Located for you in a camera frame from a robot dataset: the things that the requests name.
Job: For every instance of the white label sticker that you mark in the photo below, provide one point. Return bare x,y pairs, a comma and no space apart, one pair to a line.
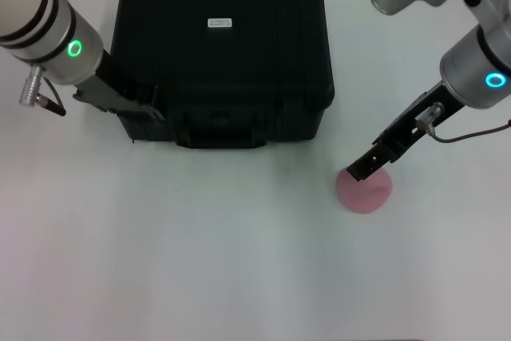
220,22

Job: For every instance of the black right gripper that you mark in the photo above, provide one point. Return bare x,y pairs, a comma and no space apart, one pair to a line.
419,117

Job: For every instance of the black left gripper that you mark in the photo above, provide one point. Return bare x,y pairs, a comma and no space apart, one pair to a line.
108,93

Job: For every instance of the pink peach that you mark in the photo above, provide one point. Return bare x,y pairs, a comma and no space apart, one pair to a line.
365,197

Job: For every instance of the black plastic carrying case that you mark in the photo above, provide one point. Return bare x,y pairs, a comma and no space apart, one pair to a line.
231,77

